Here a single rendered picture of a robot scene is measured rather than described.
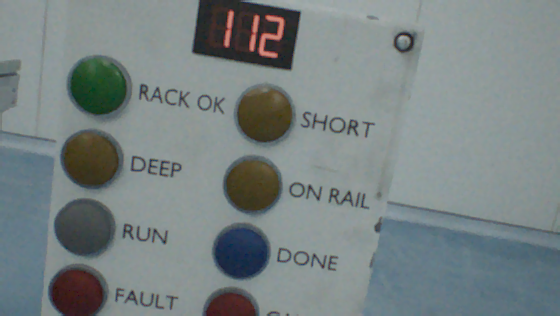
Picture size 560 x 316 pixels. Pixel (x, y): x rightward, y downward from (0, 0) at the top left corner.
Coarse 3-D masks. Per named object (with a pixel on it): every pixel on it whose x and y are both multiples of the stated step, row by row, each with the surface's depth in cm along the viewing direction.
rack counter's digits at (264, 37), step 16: (224, 16) 26; (240, 16) 26; (256, 16) 26; (272, 16) 26; (208, 32) 26; (224, 32) 26; (240, 32) 26; (256, 32) 26; (272, 32) 26; (224, 48) 27; (240, 48) 27; (256, 48) 27; (272, 48) 27
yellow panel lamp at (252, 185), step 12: (240, 168) 27; (252, 168) 27; (264, 168) 28; (228, 180) 28; (240, 180) 28; (252, 180) 28; (264, 180) 28; (276, 180) 28; (228, 192) 28; (240, 192) 28; (252, 192) 28; (264, 192) 28; (276, 192) 28; (240, 204) 28; (252, 204) 28; (264, 204) 28
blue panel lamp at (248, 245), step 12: (240, 228) 28; (228, 240) 28; (240, 240) 28; (252, 240) 28; (216, 252) 29; (228, 252) 28; (240, 252) 28; (252, 252) 28; (264, 252) 29; (228, 264) 29; (240, 264) 29; (252, 264) 29; (264, 264) 29; (240, 276) 29
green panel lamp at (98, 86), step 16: (80, 64) 26; (96, 64) 26; (112, 64) 26; (80, 80) 26; (96, 80) 26; (112, 80) 26; (80, 96) 26; (96, 96) 26; (112, 96) 27; (96, 112) 27; (112, 112) 27
